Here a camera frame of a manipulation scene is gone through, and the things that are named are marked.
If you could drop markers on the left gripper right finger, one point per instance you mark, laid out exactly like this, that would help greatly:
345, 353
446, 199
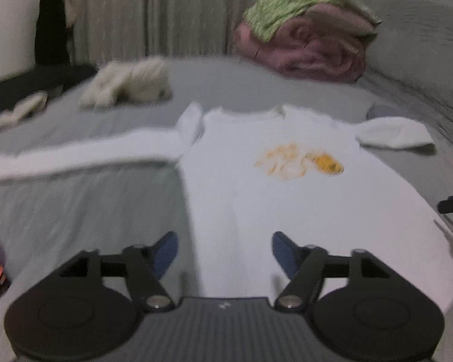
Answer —
356, 305

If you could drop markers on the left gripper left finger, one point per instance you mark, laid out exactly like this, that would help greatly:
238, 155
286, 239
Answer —
91, 304

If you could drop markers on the white Pooh sweatshirt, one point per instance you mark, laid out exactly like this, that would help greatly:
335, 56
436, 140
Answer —
290, 169

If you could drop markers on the folded grey garment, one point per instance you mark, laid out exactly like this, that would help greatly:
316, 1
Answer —
381, 111

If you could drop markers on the grey bed blanket roll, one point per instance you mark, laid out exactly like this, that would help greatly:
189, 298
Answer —
410, 61

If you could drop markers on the folded mauve comforter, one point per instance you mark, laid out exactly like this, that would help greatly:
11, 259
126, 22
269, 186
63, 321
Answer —
305, 48

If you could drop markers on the cream cloth under black garment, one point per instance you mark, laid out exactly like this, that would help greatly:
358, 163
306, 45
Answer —
24, 109

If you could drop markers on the mauve and cream pillow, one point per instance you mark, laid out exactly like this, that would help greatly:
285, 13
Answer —
351, 16

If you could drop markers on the black garment on bed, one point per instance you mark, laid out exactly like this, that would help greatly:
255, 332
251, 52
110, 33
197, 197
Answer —
54, 80

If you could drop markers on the white plush dog toy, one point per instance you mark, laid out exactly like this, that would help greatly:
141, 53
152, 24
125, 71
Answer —
139, 82

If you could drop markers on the black hanging garment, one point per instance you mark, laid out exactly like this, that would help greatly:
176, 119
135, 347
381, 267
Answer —
52, 35

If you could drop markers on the green patterned cloth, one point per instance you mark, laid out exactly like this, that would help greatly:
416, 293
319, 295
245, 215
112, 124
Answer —
265, 17

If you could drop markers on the grey dotted curtain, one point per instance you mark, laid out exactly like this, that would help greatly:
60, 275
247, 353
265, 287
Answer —
125, 30

